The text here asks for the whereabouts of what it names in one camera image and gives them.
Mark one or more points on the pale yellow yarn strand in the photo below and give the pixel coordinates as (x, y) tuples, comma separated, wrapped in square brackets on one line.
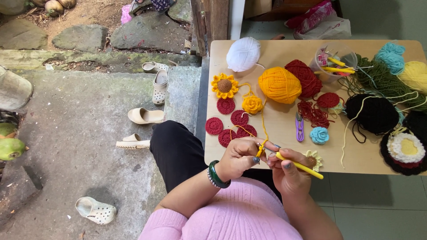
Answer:
[(353, 123)]

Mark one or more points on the white and pink plastic bags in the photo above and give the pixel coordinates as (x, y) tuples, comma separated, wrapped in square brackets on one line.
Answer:
[(317, 21)]

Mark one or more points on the white yarn ball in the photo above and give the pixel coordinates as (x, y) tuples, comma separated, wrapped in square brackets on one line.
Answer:
[(243, 54)]

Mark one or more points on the cardboard box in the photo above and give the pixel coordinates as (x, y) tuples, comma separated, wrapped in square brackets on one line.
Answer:
[(258, 8)]

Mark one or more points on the small yellow crochet piece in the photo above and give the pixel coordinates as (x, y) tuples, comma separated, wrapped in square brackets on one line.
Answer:
[(260, 151)]

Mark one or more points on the black yarn ball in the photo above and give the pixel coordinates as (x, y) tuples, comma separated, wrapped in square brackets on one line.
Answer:
[(372, 113)]

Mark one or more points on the red crochet circle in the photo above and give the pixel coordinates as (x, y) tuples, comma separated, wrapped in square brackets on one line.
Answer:
[(247, 131), (239, 117), (226, 138), (226, 106), (214, 126)]

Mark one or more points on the white perforated clog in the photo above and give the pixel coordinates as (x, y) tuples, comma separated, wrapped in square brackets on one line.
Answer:
[(96, 210)]

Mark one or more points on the black layered crochet flower mat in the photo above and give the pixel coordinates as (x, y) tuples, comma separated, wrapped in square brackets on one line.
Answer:
[(405, 151)]

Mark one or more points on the person's left hand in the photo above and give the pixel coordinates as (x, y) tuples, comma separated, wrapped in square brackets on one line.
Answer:
[(235, 160)]

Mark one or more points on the dark green yarn heap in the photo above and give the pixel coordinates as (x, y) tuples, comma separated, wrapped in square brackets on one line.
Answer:
[(383, 80)]

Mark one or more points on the black trousers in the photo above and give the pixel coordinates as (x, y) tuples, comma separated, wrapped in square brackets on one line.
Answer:
[(176, 150)]

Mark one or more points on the cream perforated clog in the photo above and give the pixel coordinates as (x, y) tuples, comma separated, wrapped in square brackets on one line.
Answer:
[(160, 86), (154, 67)]

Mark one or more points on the teal yarn skein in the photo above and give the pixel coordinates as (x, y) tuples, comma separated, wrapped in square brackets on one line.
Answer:
[(391, 57)]

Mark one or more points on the small cream crochet flower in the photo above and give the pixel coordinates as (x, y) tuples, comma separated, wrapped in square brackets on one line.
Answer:
[(314, 160)]

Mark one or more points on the pink plastic bag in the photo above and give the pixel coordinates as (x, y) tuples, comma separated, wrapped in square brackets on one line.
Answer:
[(125, 14)]

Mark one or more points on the wooden door post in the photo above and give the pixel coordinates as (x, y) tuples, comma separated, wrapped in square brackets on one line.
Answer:
[(208, 25)]

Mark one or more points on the crochet sunflower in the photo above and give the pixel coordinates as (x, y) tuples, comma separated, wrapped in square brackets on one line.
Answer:
[(224, 86)]

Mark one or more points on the person's right hand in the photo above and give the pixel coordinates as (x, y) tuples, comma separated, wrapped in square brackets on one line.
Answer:
[(295, 181)]

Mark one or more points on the dark red yarn ball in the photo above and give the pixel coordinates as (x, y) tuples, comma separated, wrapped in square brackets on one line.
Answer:
[(305, 78)]

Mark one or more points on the black crochet piece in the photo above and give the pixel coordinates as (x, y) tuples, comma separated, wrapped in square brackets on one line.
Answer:
[(417, 121)]

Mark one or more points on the pink knitted sweater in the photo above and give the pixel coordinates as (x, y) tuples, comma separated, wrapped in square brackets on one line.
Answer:
[(233, 213)]

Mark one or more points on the yellow crochet rose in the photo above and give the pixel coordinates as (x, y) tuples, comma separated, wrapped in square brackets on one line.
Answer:
[(252, 104)]

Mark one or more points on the light blue crochet rose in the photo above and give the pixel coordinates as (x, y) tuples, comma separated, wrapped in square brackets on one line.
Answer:
[(319, 135)]

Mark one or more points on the light wooden table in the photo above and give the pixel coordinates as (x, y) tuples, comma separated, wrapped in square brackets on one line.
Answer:
[(280, 153)]

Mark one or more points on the pale yellow yarn ball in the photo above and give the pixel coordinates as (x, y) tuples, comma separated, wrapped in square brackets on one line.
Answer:
[(415, 76)]

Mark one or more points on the purple thread snips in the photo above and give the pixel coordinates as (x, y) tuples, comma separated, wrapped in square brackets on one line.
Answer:
[(299, 128)]

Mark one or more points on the beige slide sandal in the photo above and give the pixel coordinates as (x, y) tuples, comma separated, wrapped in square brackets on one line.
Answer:
[(133, 142), (145, 116)]

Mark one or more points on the tangle of red yarn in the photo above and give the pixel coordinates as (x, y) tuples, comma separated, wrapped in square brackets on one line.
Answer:
[(313, 115)]

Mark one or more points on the red crochet round with yarn tail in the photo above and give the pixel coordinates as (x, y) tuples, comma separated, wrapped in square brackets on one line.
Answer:
[(328, 100)]

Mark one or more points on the heap of brown coconuts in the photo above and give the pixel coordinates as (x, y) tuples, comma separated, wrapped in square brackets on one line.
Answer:
[(55, 6)]

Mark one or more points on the grey round pot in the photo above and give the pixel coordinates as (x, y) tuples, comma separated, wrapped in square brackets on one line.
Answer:
[(13, 89)]

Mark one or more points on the clear plastic cup with tools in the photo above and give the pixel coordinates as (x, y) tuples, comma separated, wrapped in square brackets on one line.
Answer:
[(330, 61)]

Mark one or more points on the green coconut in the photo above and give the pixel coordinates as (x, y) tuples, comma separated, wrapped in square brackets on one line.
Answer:
[(6, 130), (11, 149)]

